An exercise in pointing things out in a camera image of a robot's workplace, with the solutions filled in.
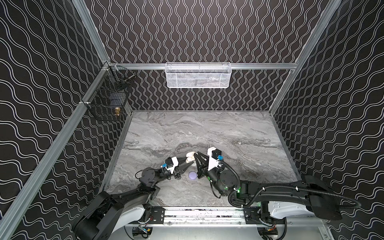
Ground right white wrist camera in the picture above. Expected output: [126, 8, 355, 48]
[208, 147, 223, 171]

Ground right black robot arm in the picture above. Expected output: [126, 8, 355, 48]
[194, 149, 362, 220]

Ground brass fitting in basket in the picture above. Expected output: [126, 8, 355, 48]
[114, 107, 121, 117]

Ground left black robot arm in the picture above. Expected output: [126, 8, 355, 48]
[72, 157, 195, 240]

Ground black wire wall basket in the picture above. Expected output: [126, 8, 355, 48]
[86, 70, 137, 122]

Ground beige earbud charging case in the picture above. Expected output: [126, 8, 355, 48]
[186, 152, 196, 163]

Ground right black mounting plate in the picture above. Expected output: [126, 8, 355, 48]
[244, 207, 286, 227]

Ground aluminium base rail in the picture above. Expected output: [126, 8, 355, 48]
[77, 205, 334, 240]

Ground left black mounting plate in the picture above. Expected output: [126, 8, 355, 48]
[132, 207, 166, 225]

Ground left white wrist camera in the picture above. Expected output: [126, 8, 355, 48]
[161, 157, 178, 175]

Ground black mounting plate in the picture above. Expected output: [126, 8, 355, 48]
[132, 207, 166, 225]
[244, 207, 286, 227]

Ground white mesh wall basket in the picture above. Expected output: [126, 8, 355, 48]
[165, 62, 232, 89]

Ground purple round disc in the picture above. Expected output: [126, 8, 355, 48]
[188, 171, 198, 181]

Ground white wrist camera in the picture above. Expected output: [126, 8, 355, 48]
[161, 157, 178, 175]
[208, 147, 223, 171]

